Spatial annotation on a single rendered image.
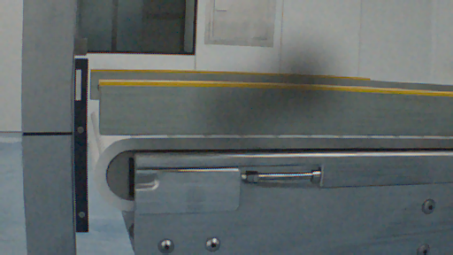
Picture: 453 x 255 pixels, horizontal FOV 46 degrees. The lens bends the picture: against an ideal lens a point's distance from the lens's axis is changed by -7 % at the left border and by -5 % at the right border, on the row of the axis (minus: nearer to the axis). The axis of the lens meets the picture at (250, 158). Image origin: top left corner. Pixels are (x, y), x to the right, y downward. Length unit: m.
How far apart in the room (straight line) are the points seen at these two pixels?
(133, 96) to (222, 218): 0.10
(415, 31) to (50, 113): 5.77
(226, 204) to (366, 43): 5.64
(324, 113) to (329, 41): 5.45
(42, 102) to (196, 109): 0.31
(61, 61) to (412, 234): 0.41
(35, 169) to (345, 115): 0.38
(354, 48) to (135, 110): 5.61
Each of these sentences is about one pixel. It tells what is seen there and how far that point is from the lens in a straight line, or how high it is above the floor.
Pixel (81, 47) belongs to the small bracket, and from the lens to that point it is 0.64.
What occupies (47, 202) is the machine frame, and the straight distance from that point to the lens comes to 0.66.
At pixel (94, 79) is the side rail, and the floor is 0.82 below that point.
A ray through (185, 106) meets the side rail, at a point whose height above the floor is 0.82.
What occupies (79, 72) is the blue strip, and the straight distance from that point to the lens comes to 0.63.
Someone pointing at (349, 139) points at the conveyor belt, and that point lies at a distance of 0.42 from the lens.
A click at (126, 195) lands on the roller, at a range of 0.38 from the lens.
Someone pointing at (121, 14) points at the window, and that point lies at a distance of 5.48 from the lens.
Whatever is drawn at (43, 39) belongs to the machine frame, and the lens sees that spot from 0.64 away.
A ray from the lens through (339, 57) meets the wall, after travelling 5.88.
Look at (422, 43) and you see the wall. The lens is 6.30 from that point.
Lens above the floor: 0.85
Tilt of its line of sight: 10 degrees down
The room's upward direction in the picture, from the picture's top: 3 degrees clockwise
